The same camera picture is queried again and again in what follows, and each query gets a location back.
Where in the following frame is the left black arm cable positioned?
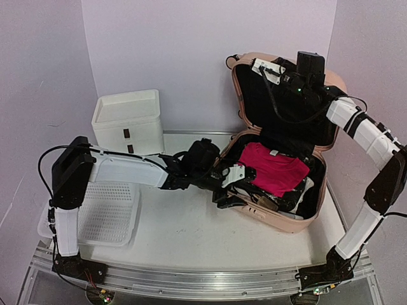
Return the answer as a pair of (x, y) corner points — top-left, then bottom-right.
(37, 144), (99, 295)

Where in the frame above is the white perforated plastic basket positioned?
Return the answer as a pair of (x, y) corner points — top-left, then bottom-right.
(37, 180), (142, 248)

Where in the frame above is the pink hard-shell suitcase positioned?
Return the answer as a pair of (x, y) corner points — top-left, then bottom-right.
(220, 51), (346, 233)

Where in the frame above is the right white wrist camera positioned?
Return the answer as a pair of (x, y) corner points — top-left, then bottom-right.
(251, 58), (286, 85)

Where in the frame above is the white plastic drawer unit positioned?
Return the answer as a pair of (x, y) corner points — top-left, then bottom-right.
(92, 89), (165, 156)

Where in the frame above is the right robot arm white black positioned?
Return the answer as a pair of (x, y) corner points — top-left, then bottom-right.
(260, 51), (406, 291)

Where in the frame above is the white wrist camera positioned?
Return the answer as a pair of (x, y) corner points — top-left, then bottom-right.
(221, 163), (251, 188)
(251, 58), (286, 85)

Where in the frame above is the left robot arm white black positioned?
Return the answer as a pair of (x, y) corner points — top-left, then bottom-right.
(46, 136), (256, 283)

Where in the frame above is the black white patterned garment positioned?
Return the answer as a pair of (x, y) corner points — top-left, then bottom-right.
(237, 177), (314, 220)

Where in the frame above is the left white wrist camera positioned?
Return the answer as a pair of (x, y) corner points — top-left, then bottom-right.
(221, 163), (251, 188)

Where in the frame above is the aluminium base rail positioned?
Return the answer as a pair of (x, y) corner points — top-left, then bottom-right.
(17, 242), (384, 304)

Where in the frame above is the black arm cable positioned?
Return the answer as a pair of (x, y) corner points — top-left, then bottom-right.
(37, 144), (99, 295)
(260, 68), (366, 123)

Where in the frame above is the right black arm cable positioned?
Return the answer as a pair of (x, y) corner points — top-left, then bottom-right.
(260, 68), (366, 123)

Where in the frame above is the magenta t-shirt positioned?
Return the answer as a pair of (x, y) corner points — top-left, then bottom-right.
(239, 142), (310, 198)

